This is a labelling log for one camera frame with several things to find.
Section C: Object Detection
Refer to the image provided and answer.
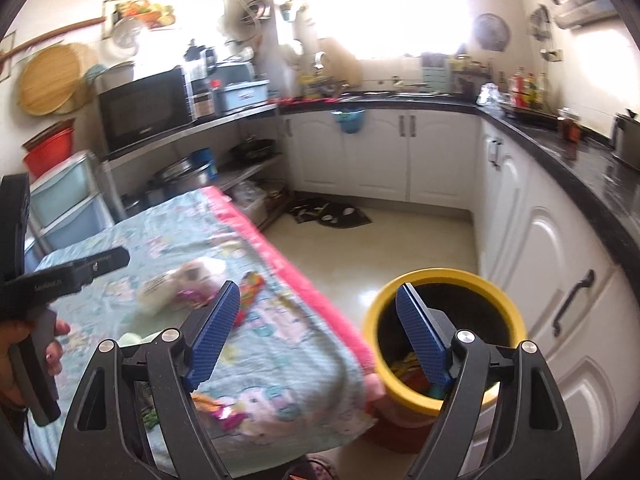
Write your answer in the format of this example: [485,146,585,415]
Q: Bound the yellow rimmed trash bin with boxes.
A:
[362,268,527,454]

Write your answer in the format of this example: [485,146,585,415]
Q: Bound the person's left hand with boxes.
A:
[0,321,64,411]

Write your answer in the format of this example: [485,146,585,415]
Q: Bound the red plastic basin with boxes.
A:
[23,118,75,179]

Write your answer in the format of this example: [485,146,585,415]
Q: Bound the red snack wrapper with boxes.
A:
[233,271,266,327]

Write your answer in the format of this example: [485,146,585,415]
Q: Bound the white lower kitchen cabinets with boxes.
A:
[268,110,639,479]

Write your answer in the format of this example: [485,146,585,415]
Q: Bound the metal kettle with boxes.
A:
[611,108,640,171]

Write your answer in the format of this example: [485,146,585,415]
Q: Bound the blue dish rack box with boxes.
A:
[217,79,269,114]

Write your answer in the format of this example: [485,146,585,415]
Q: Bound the Hello Kitty patterned tablecloth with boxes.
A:
[42,188,378,478]

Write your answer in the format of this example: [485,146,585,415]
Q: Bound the framed food picture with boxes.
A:
[102,0,181,39]

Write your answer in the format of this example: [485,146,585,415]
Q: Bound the plastic drawer cabinet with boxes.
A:
[28,151,115,256]

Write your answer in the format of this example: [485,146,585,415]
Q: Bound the glass jar with brown contents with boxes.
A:
[558,107,582,144]

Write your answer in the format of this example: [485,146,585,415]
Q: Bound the round wall plate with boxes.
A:
[473,13,511,52]

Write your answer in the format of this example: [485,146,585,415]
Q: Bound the black microwave oven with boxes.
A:
[98,66,193,153]

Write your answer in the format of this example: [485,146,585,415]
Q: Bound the round wooden cutting board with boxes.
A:
[17,42,99,117]

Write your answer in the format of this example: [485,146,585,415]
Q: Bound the teal hanging basket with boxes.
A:
[331,110,366,134]

